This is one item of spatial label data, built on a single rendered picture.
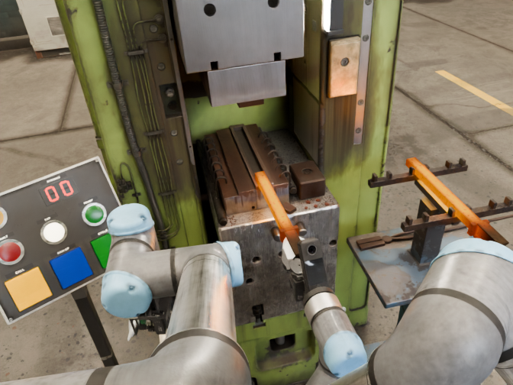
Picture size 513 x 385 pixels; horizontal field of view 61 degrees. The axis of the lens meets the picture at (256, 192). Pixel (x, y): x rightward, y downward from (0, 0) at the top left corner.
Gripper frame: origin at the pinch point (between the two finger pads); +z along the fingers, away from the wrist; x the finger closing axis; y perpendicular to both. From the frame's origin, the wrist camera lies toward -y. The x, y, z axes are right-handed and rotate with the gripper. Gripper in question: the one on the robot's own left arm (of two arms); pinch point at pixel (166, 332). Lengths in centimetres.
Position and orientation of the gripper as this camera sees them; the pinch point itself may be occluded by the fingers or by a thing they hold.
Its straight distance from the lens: 103.9
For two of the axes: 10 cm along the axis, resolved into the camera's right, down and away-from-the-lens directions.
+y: -0.1, 5.8, -8.2
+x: 10.0, -0.5, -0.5
